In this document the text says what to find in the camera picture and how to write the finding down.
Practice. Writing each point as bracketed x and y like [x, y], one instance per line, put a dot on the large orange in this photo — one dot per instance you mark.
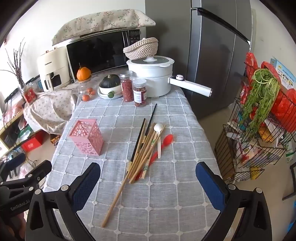
[83, 73]

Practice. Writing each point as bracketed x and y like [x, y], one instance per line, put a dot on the pile of wooden chopsticks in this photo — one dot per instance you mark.
[145, 153]

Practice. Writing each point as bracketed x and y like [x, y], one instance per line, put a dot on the black chopstick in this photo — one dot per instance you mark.
[138, 141]
[151, 118]

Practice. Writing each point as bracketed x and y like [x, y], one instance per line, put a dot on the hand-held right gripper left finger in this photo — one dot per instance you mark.
[85, 185]

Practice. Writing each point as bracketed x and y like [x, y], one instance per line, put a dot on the red plastic bag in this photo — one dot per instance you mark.
[286, 104]

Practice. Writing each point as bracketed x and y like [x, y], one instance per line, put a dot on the small tangerine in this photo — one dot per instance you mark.
[85, 97]
[90, 90]

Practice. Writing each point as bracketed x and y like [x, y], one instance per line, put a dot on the green leafy vegetables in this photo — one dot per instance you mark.
[260, 97]

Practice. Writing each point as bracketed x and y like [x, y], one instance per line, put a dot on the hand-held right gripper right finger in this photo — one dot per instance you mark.
[210, 185]

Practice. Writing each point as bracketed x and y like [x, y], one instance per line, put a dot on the white plastic spoon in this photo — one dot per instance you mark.
[158, 129]

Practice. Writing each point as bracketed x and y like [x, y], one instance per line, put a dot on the grey checked tablecloth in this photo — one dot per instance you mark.
[161, 201]

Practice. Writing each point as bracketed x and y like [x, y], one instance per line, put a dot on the black microwave oven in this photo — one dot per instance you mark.
[97, 53]

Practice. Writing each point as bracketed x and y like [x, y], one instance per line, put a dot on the dried twigs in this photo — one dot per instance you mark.
[16, 67]

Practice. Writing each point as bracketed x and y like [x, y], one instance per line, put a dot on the pink perforated utensil holder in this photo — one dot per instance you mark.
[86, 136]

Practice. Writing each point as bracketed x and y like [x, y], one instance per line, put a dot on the red cardboard box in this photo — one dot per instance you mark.
[32, 144]

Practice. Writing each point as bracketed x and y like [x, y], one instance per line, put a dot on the cream air fryer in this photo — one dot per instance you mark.
[52, 64]

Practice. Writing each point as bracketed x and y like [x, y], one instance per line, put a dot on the jar of red dates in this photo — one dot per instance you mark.
[140, 93]

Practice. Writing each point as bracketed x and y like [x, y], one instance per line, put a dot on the small green lime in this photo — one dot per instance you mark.
[110, 95]

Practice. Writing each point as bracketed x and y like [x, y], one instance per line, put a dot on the grey refrigerator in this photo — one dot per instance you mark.
[208, 58]

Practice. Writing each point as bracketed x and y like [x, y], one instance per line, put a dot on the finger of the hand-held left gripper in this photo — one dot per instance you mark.
[13, 162]
[34, 172]

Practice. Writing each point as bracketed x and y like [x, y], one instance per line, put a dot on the white electric pot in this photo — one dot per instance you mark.
[150, 76]

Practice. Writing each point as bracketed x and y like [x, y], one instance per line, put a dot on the jar of goji berries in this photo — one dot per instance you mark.
[127, 89]

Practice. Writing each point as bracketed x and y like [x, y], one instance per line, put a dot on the red plastic spoon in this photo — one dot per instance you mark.
[167, 140]

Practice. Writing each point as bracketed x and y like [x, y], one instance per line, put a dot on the floral cloth cover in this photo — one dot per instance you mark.
[52, 111]

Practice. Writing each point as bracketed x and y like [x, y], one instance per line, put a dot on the white bowl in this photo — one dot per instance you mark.
[118, 91]

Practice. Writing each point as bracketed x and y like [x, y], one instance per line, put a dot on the floral microwave cover cloth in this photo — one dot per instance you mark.
[99, 23]

